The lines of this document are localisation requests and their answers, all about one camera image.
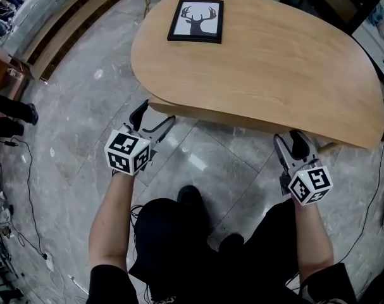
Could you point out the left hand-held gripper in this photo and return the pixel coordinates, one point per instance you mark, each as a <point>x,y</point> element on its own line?
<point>125,154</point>

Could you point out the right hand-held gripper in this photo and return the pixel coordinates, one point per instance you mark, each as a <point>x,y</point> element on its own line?
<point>310,184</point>

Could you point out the person's left forearm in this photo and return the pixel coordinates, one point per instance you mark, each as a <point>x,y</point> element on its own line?
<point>111,223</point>

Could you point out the person's right forearm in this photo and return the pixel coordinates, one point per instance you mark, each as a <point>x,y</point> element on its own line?
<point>313,239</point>

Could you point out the wooden coffee table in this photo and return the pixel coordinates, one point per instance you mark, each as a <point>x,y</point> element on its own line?
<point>258,68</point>

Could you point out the person's left black shoe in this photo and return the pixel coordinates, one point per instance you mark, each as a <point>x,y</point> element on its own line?
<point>190,196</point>

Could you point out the person's black shoe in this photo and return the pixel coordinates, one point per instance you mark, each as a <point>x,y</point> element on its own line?
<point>231,242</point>
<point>190,196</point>

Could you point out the person's right black shoe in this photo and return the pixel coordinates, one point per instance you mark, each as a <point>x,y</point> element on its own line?
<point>231,242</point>

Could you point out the black framed deer picture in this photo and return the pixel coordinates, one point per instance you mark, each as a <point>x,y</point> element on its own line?
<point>196,21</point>

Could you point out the person's black trousers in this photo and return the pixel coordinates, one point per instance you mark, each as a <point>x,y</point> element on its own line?
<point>179,249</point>

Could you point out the wooden platform steps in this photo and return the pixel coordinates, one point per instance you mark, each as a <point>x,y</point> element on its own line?
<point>68,27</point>

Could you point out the brown wooden cabinet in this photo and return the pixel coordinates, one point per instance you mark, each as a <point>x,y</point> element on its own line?
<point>2,71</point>

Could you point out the light blue cloth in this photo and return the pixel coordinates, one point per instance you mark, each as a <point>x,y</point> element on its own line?
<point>377,14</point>

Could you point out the person's black shirt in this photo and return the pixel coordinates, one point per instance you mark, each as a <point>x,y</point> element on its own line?
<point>112,283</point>

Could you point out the white power strip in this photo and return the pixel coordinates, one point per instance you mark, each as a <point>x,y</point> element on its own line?
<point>50,262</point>

